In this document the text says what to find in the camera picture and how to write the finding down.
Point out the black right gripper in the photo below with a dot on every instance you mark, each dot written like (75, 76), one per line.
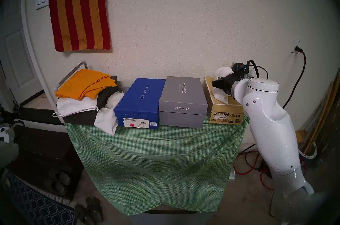
(233, 81)

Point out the white paper roll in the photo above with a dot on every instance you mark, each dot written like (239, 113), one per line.
(221, 94)

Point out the green checked cloth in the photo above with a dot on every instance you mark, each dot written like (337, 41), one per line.
(159, 163)

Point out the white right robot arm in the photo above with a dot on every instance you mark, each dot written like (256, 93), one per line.
(271, 126)

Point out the gold shoe box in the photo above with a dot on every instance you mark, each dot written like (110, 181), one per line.
(225, 112)

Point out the large grey shoe box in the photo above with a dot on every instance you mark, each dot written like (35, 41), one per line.
(183, 99)

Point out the blue shoe box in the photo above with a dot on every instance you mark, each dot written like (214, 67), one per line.
(140, 99)

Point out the dark brown shoe box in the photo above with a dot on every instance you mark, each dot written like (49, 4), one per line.
(85, 118)

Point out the grey metal shoe rack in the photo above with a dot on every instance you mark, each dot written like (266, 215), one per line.
(69, 74)

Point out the large white box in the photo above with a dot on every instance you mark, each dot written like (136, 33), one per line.
(232, 175)

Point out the yellow plastic dustpan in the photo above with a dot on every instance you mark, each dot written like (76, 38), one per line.
(300, 136)

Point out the wooden pole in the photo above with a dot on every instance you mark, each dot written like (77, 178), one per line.
(332, 104)
(322, 110)

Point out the orange folded towel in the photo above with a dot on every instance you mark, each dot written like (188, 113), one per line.
(85, 83)

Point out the dark floor sandal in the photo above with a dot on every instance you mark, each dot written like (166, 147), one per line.
(95, 208)
(82, 215)

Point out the dark slipper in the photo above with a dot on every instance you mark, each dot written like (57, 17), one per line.
(59, 187)
(63, 178)

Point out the white panel door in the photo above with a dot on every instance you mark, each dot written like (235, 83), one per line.
(18, 62)

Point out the blue patterned rug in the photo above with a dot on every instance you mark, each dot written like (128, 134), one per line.
(39, 205)

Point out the white wall outlet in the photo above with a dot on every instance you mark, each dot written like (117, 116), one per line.
(298, 41)

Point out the grey robot base frame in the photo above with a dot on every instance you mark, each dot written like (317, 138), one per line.
(170, 219)

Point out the red orange striped wall hanging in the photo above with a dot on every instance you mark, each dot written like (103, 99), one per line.
(79, 9)

